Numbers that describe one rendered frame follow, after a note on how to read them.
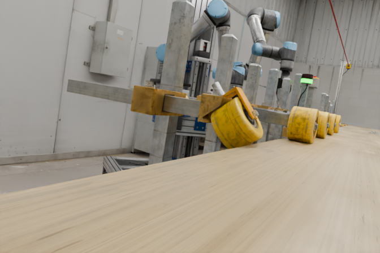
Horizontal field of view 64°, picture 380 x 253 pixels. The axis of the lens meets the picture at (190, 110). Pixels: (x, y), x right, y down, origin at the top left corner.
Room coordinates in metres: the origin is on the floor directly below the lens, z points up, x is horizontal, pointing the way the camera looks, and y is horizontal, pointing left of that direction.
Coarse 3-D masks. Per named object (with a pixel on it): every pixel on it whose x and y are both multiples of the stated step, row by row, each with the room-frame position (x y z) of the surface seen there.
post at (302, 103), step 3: (303, 84) 1.93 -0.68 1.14; (303, 87) 1.93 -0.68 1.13; (303, 90) 1.93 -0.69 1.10; (306, 90) 1.92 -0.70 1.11; (300, 93) 1.94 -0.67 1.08; (303, 93) 1.93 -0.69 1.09; (306, 93) 1.93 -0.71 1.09; (303, 96) 1.93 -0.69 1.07; (306, 96) 1.95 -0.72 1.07; (300, 99) 1.93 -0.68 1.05; (303, 99) 1.93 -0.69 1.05; (300, 102) 1.93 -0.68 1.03; (303, 102) 1.92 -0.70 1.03; (300, 105) 1.93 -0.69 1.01; (303, 105) 1.92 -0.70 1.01
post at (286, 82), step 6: (288, 78) 1.49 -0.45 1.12; (282, 84) 1.50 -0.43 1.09; (288, 84) 1.49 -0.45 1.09; (282, 90) 1.50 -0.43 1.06; (288, 90) 1.49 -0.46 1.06; (282, 96) 1.50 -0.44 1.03; (288, 96) 1.51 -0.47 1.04; (282, 102) 1.50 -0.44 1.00; (276, 126) 1.50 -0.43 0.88; (282, 126) 1.49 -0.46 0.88; (276, 132) 1.50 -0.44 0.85; (282, 132) 1.51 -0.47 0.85; (276, 138) 1.50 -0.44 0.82
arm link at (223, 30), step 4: (228, 20) 1.99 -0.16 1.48; (220, 24) 1.99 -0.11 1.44; (224, 24) 1.98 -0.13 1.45; (228, 24) 2.00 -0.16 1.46; (216, 28) 2.02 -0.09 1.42; (220, 28) 1.99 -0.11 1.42; (224, 28) 1.99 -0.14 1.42; (228, 28) 2.01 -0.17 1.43; (220, 32) 2.00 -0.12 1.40; (224, 32) 1.99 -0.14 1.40; (228, 32) 2.01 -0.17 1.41; (220, 36) 2.00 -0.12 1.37; (220, 40) 2.00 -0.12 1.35
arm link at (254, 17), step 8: (256, 8) 2.11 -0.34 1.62; (248, 16) 2.09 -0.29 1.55; (256, 16) 2.06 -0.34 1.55; (248, 24) 2.11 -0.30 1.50; (256, 24) 2.01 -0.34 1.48; (256, 32) 1.95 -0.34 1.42; (256, 40) 1.91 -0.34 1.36; (264, 40) 1.90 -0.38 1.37; (256, 48) 1.84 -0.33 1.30; (264, 48) 1.85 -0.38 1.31; (272, 48) 1.86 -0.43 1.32; (264, 56) 1.88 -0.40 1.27
